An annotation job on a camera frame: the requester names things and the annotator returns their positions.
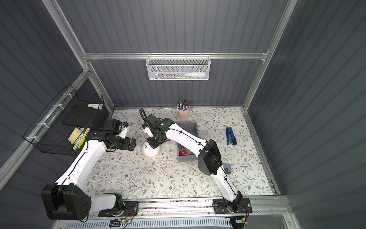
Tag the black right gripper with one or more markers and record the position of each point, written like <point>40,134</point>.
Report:
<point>154,142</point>

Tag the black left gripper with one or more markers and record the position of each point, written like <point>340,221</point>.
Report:
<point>129,143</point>

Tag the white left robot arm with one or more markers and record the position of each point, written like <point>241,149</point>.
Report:
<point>66,199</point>

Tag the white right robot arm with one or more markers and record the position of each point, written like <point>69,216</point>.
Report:
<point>208,156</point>

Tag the white dome with screws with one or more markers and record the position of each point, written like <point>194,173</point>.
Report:
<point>150,152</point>

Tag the pink pen cup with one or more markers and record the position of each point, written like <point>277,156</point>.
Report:
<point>183,110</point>

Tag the white marker in basket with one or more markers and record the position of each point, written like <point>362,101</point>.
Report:
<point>196,74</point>

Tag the blue stapler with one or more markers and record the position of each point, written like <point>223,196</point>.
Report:
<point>230,138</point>

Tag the grey tape dispenser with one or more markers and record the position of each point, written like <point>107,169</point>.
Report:
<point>227,168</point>

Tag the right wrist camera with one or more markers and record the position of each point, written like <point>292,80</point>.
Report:
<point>147,130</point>

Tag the black wire wall basket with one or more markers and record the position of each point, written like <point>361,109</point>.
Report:
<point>83,108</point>

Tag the white wire wall basket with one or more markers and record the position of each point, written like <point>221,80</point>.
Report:
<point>165,69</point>

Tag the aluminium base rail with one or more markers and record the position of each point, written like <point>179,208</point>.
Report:
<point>204,207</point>

